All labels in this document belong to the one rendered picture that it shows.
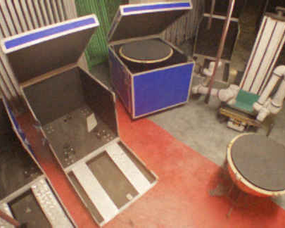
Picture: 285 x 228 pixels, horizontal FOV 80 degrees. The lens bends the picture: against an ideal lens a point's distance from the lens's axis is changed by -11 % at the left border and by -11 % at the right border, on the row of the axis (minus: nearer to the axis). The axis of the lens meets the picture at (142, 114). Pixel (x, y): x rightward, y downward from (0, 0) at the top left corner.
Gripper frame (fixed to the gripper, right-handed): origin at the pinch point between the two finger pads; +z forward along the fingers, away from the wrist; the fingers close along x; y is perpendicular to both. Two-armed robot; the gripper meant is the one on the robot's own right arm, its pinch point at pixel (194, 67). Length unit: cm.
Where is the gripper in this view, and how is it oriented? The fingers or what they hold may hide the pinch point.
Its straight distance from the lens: 316.9
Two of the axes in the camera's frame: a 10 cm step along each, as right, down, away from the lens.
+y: -6.1, 5.4, -5.8
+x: 0.0, 7.3, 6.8
